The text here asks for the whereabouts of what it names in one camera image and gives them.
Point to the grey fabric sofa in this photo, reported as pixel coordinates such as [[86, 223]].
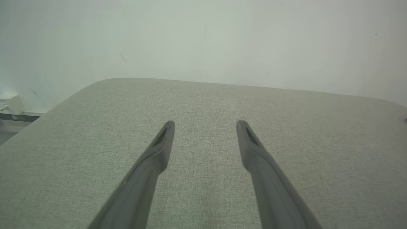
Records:
[[203, 101]]

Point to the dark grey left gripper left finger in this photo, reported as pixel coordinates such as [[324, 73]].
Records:
[[143, 187]]

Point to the small white box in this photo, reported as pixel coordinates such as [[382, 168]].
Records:
[[14, 104]]

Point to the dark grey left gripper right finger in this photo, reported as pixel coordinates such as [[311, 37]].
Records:
[[273, 190]]

